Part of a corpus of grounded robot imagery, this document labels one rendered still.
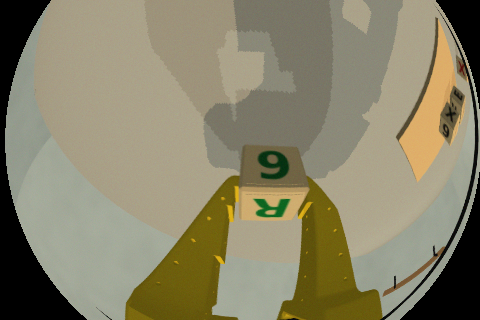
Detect orange flat mat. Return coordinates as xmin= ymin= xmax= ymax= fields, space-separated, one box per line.
xmin=396 ymin=17 xmax=457 ymax=182

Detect tan block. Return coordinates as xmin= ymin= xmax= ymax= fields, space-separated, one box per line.
xmin=450 ymin=86 xmax=466 ymax=124
xmin=238 ymin=145 xmax=310 ymax=221
xmin=456 ymin=56 xmax=468 ymax=82
xmin=439 ymin=102 xmax=460 ymax=146

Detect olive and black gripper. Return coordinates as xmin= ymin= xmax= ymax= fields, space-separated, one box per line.
xmin=125 ymin=18 xmax=478 ymax=320

